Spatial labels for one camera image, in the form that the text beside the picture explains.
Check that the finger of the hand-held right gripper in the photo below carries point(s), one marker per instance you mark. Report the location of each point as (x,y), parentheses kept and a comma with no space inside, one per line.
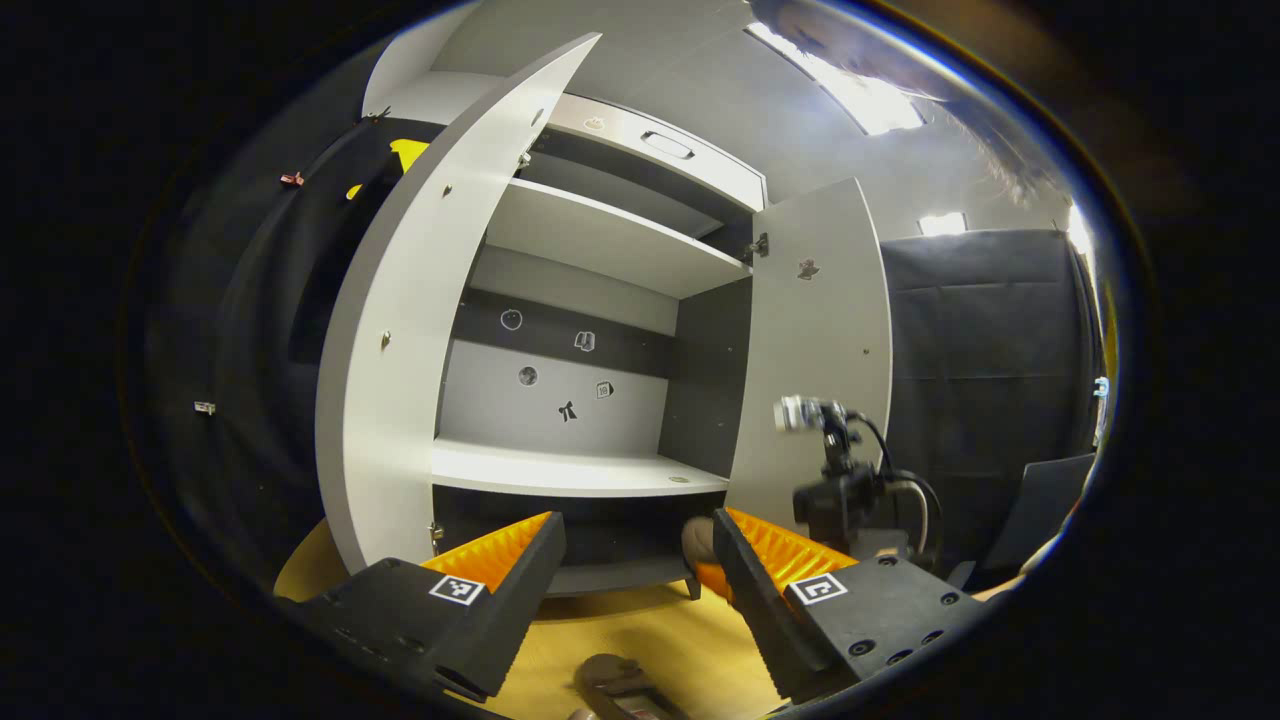
(712,580)

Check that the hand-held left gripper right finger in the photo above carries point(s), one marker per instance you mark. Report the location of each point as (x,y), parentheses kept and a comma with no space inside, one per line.
(760,600)

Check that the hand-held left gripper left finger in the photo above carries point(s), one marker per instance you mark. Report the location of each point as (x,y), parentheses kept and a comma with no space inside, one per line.
(515,600)

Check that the brown fuzzy shoe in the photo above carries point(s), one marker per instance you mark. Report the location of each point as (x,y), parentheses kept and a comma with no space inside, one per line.
(698,540)
(615,680)

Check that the white cabinet door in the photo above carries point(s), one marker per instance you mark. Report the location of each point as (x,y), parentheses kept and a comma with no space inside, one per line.
(815,340)
(410,300)

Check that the white shoe cabinet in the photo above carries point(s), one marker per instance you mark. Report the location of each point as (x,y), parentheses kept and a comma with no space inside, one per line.
(600,235)

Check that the white cabinet drawer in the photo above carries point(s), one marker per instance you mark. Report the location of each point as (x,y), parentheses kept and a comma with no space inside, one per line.
(610,135)

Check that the black backdrop cloth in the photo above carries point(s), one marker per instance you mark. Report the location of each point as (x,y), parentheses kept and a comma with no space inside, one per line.
(985,340)
(260,300)

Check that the small ceiling light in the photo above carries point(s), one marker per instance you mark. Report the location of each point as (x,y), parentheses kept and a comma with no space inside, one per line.
(942,224)

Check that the long ceiling light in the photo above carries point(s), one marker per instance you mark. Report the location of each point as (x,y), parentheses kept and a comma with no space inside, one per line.
(860,95)

